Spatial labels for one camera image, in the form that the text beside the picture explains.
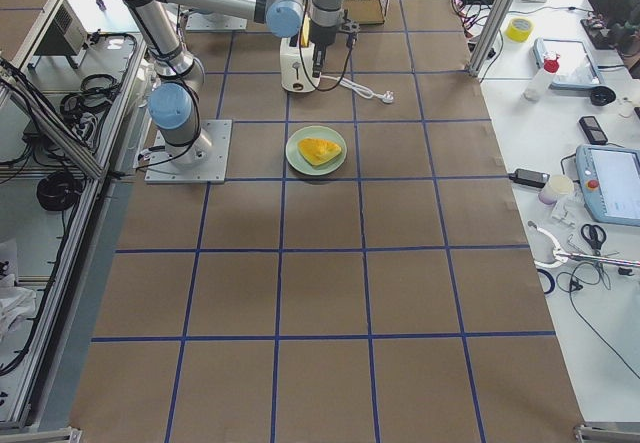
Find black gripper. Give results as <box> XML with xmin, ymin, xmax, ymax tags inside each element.
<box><xmin>310</xmin><ymin>10</ymin><xmax>359</xmax><ymax>77</ymax></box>

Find red capped plastic bottle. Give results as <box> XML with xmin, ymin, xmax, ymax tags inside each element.
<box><xmin>523</xmin><ymin>51</ymin><xmax>560</xmax><ymax>102</ymax></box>

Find black handled scissors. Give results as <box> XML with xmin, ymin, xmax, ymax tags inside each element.
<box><xmin>580</xmin><ymin>223</ymin><xmax>607</xmax><ymax>256</ymax></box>

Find golden triangular pastry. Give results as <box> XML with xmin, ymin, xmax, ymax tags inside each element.
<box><xmin>297</xmin><ymin>138</ymin><xmax>342</xmax><ymax>166</ymax></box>

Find yellow tape roll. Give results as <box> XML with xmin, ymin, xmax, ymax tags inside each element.
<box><xmin>504</xmin><ymin>17</ymin><xmax>533</xmax><ymax>43</ymax></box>

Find white toaster power cable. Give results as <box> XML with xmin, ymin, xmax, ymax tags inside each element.
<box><xmin>320</xmin><ymin>75</ymin><xmax>398</xmax><ymax>107</ymax></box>

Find black power adapter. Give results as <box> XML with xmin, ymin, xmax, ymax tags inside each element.
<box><xmin>508</xmin><ymin>168</ymin><xmax>549</xmax><ymax>189</ymax></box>

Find blue teach pendant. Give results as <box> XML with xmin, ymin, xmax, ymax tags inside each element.
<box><xmin>533</xmin><ymin>38</ymin><xmax>604</xmax><ymax>90</ymax></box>
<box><xmin>575</xmin><ymin>145</ymin><xmax>639</xmax><ymax>227</ymax></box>

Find toast slice in toaster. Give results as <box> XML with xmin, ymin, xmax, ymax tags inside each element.
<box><xmin>299</xmin><ymin>14</ymin><xmax>311</xmax><ymax>48</ymax></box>

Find blue teach pendant far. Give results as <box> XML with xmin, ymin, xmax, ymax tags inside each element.
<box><xmin>533</xmin><ymin>38</ymin><xmax>604</xmax><ymax>90</ymax></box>

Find aluminium frame post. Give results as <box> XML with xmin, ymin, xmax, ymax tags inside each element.
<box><xmin>467</xmin><ymin>0</ymin><xmax>513</xmax><ymax>77</ymax></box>

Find white cup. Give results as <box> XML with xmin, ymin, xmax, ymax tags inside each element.
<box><xmin>538</xmin><ymin>174</ymin><xmax>575</xmax><ymax>205</ymax></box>

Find light green plate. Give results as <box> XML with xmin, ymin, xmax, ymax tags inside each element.
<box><xmin>285</xmin><ymin>125</ymin><xmax>347</xmax><ymax>176</ymax></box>

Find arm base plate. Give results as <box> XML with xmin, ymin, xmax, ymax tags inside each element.
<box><xmin>184</xmin><ymin>10</ymin><xmax>247</xmax><ymax>33</ymax></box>
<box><xmin>143</xmin><ymin>119</ymin><xmax>232</xmax><ymax>184</ymax></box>

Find white two-slot toaster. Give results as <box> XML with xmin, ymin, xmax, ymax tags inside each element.
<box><xmin>279</xmin><ymin>35</ymin><xmax>320</xmax><ymax>93</ymax></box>

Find blue teach pendant near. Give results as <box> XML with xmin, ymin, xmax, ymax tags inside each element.
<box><xmin>575</xmin><ymin>145</ymin><xmax>639</xmax><ymax>227</ymax></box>

